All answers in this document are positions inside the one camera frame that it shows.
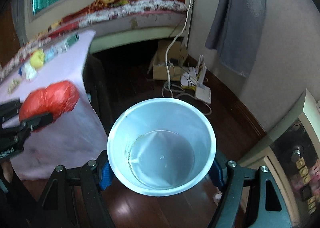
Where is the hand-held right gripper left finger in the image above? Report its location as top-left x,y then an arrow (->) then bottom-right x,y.
37,151 -> 117,228

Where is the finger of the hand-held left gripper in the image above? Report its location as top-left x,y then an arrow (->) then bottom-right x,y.
19,112 -> 54,131
0,99 -> 22,124

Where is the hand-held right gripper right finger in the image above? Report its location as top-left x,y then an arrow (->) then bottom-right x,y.
207,152 -> 293,228

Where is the red plastic bag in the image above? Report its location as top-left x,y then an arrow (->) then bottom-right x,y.
19,80 -> 80,132

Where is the yellow wrapper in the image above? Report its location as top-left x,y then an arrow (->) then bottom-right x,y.
30,49 -> 45,69

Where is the white paper cup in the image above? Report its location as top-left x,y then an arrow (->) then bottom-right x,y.
107,97 -> 217,197

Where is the green drink carton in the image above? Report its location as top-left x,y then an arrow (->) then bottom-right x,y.
65,32 -> 80,46

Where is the person's left hand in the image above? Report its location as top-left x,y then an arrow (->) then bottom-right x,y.
1,161 -> 13,183

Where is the small patterned wrapper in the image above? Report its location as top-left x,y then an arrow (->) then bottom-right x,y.
7,78 -> 22,94

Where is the dark wooden table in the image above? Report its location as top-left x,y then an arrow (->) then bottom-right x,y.
82,53 -> 114,133

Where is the light blue packet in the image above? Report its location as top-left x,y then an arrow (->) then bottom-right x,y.
44,47 -> 57,62

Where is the flat white router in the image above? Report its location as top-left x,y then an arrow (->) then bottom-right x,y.
195,85 -> 212,105

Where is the beige cabinet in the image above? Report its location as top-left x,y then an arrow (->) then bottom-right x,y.
239,88 -> 320,228

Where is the white router with antennas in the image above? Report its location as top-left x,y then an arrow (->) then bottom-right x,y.
180,54 -> 208,89

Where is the cardboard box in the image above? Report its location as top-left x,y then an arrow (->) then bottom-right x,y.
152,40 -> 188,81

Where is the floral bed mattress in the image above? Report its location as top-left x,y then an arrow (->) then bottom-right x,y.
0,0 -> 189,76

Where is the grey hanging towel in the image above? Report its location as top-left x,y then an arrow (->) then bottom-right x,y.
205,0 -> 268,78

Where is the white power cable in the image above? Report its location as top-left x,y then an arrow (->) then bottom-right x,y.
162,0 -> 213,116

